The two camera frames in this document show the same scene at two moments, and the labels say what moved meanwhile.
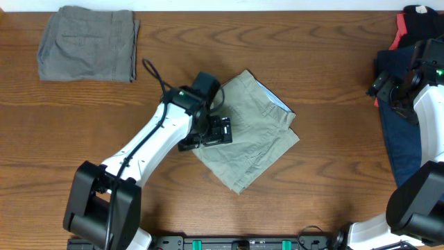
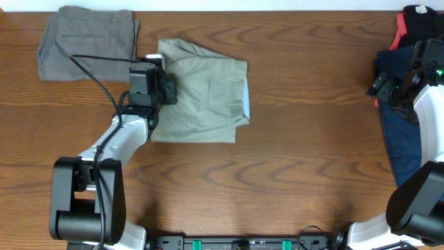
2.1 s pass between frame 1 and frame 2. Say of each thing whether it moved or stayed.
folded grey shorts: stayed
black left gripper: moved
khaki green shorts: moved
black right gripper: stayed
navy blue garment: stayed
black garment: stayed
